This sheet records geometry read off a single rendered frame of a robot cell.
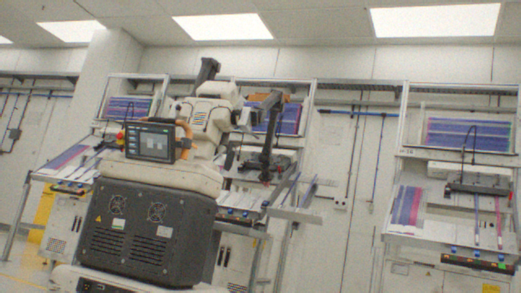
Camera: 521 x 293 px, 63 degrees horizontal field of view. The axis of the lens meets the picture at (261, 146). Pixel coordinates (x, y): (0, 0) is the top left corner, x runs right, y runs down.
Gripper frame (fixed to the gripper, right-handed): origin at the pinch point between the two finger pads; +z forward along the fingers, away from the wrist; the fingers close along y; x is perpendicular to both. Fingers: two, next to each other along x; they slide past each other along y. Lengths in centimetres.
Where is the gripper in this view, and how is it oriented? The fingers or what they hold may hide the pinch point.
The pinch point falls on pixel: (267, 186)
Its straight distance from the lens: 303.5
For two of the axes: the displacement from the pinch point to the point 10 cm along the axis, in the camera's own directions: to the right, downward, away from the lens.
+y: -9.2, -1.1, 3.9
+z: 1.1, 8.6, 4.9
